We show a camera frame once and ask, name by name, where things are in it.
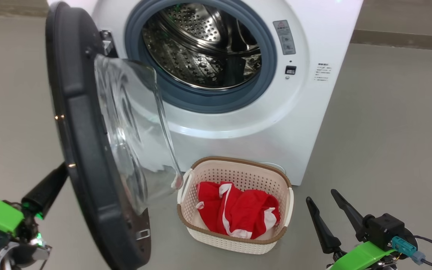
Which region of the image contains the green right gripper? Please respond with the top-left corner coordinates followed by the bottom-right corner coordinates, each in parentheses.
top-left (306, 189), bottom-right (396, 270)

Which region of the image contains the grey round washing machine door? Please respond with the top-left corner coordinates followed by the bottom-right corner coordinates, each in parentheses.
top-left (45, 2), bottom-right (185, 270)

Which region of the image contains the red garment with white trim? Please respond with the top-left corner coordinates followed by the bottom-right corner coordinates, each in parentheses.
top-left (195, 181), bottom-right (281, 240)

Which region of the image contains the cream perforated laundry basket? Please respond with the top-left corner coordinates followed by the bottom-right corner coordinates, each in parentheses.
top-left (177, 156), bottom-right (294, 255)

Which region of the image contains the white front-load washing machine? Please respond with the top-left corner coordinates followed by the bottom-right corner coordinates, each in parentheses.
top-left (47, 0), bottom-right (365, 186)

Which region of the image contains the grey warning sticker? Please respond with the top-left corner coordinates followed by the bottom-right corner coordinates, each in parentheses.
top-left (273, 20), bottom-right (297, 56)

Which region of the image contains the teal right camera connector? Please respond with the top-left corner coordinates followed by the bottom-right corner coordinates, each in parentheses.
top-left (390, 236), bottom-right (426, 266)

